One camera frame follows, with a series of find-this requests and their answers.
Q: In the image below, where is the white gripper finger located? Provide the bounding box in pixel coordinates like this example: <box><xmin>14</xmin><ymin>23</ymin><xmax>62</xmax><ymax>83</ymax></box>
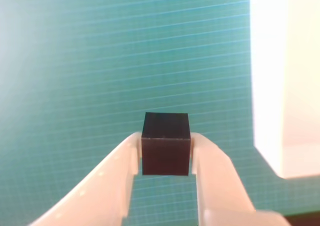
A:
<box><xmin>190</xmin><ymin>132</ymin><xmax>291</xmax><ymax>226</ymax></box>
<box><xmin>28</xmin><ymin>132</ymin><xmax>143</xmax><ymax>226</ymax></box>

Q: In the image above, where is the black cube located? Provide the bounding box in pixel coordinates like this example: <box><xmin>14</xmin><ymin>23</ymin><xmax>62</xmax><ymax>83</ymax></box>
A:
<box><xmin>140</xmin><ymin>111</ymin><xmax>192</xmax><ymax>177</ymax></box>

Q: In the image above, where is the white rectangular bin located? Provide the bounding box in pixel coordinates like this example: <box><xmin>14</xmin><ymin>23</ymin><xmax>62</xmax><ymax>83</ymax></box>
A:
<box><xmin>249</xmin><ymin>0</ymin><xmax>320</xmax><ymax>180</ymax></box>

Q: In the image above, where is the green cutting mat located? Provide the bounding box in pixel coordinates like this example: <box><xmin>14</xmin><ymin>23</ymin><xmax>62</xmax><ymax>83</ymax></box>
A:
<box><xmin>0</xmin><ymin>0</ymin><xmax>320</xmax><ymax>226</ymax></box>

